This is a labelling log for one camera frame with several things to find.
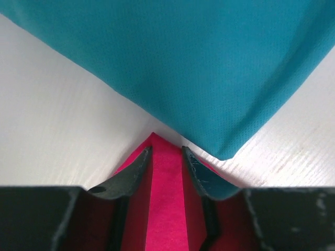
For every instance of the red t shirt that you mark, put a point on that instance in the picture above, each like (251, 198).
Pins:
(166, 213)

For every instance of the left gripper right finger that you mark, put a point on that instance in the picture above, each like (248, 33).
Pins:
(282, 218)

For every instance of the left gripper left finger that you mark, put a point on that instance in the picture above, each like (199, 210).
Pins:
(110, 216)

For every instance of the folded teal t shirt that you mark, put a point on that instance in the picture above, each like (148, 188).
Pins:
(213, 71)

